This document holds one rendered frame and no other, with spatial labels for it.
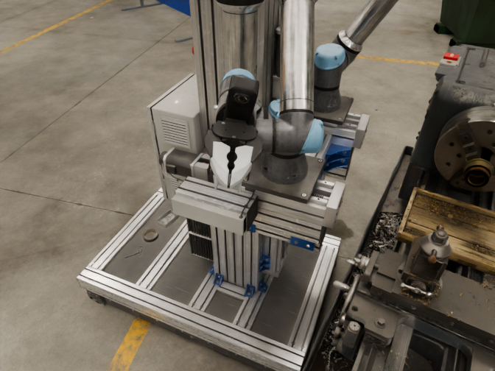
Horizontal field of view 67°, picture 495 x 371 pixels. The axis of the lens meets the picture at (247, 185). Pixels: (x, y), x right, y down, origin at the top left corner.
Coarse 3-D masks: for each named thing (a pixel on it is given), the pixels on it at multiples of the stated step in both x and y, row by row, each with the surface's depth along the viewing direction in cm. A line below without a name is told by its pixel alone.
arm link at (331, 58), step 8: (320, 48) 144; (328, 48) 143; (336, 48) 143; (320, 56) 140; (328, 56) 139; (336, 56) 139; (344, 56) 141; (320, 64) 141; (328, 64) 140; (336, 64) 140; (344, 64) 145; (320, 72) 143; (328, 72) 142; (336, 72) 143; (320, 80) 145; (328, 80) 144; (336, 80) 145
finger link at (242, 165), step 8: (240, 152) 56; (248, 152) 57; (240, 160) 55; (248, 160) 55; (240, 168) 53; (248, 168) 54; (232, 176) 52; (240, 176) 53; (232, 184) 52; (240, 184) 55
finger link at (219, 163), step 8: (216, 144) 57; (224, 144) 57; (216, 152) 55; (224, 152) 56; (216, 160) 54; (224, 160) 54; (216, 168) 53; (224, 168) 53; (216, 176) 53; (224, 176) 52; (216, 184) 56; (224, 184) 52
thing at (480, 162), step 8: (472, 160) 134; (480, 160) 133; (464, 168) 137; (472, 168) 132; (480, 168) 130; (488, 168) 130; (464, 176) 136; (472, 176) 138; (480, 176) 136; (488, 176) 129; (472, 184) 133; (480, 184) 132
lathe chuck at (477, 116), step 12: (456, 120) 143; (480, 120) 134; (492, 120) 132; (444, 132) 144; (456, 132) 140; (480, 132) 136; (492, 132) 134; (444, 144) 145; (456, 144) 143; (480, 144) 138; (492, 144) 136; (444, 156) 148; (456, 156) 145; (444, 168) 150; (456, 168) 148; (492, 180) 143
